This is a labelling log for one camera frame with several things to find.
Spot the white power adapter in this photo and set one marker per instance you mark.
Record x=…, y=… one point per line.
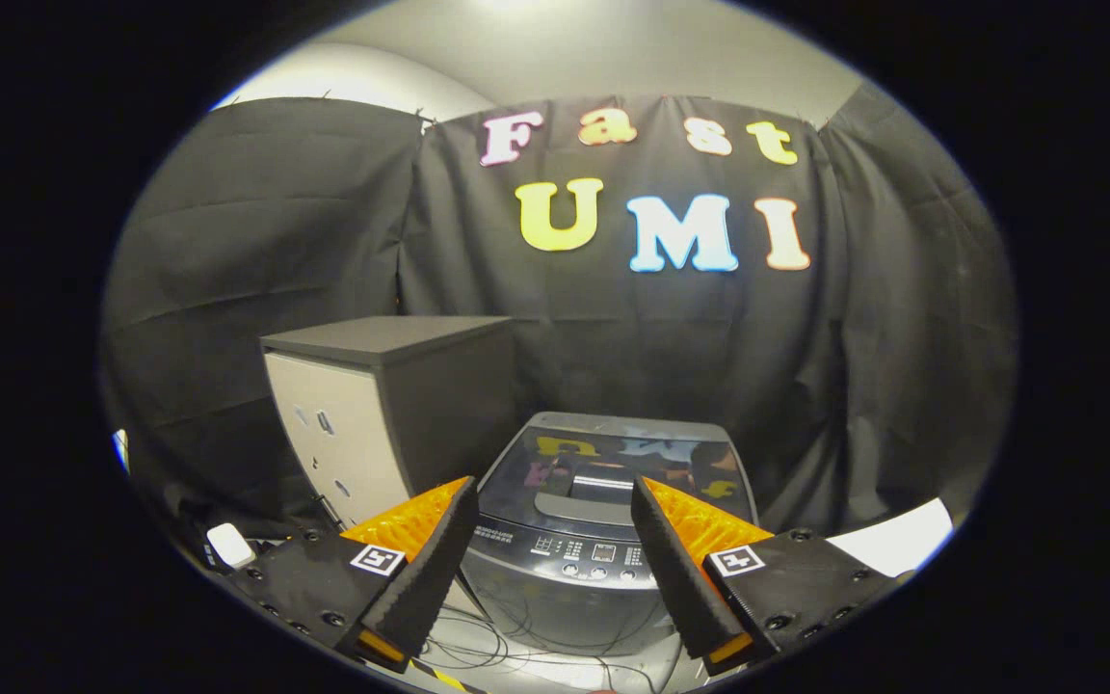
x=229, y=546

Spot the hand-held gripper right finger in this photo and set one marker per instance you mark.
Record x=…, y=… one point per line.
x=680, y=578

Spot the black backdrop cloth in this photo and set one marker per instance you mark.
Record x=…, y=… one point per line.
x=854, y=366

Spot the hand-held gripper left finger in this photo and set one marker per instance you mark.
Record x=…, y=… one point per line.
x=425, y=578

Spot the yellow black hazard tape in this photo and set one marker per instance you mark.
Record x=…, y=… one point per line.
x=444, y=678

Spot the grey cabinet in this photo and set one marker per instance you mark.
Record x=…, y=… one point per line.
x=449, y=405

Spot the dark grey washing machine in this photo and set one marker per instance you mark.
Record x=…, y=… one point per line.
x=565, y=598

